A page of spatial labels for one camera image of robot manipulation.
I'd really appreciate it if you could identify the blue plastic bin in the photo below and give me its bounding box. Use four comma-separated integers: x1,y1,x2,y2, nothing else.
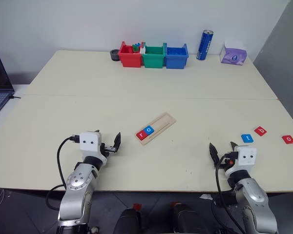
165,43,189,70

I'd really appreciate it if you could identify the green plastic bin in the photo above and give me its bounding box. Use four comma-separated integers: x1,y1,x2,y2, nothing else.
142,42,167,69

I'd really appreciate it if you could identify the blue drink can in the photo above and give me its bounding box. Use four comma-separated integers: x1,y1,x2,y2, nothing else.
196,29,214,61

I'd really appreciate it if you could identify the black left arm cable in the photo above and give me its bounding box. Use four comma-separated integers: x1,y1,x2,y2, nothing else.
45,135,81,212

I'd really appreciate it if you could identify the dark laptop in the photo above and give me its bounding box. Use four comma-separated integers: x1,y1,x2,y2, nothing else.
0,50,15,122

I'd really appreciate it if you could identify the dark grey round bowl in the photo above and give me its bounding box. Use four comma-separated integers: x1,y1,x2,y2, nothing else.
109,49,121,62

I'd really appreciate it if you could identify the blue letter t tile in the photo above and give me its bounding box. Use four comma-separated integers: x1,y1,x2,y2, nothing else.
241,133,255,143

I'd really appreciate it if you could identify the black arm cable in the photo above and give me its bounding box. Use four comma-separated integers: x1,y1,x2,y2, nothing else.
211,151,247,234
45,135,81,212

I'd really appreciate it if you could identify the red plastic bin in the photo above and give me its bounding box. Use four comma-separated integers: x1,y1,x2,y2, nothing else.
119,40,144,68

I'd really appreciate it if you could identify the wooden letter tray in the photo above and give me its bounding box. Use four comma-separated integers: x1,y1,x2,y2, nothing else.
135,112,178,146

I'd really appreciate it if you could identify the red letter b tile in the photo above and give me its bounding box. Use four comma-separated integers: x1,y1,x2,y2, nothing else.
253,126,268,137

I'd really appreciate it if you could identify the dark rounded shape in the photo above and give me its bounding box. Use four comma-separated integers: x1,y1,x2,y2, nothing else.
172,203,207,234
112,207,143,234

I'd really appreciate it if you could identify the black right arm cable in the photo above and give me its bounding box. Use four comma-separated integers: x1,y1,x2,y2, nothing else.
211,151,247,234

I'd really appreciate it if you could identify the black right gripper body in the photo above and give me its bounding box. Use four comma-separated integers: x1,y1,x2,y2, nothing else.
218,156,235,172

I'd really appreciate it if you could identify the purple tissue pack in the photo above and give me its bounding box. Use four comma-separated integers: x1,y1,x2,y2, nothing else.
220,40,248,66

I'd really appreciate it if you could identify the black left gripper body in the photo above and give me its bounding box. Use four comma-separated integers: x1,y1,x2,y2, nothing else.
100,142,117,157

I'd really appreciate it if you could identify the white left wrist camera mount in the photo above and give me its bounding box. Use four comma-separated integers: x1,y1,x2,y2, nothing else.
79,131,108,169

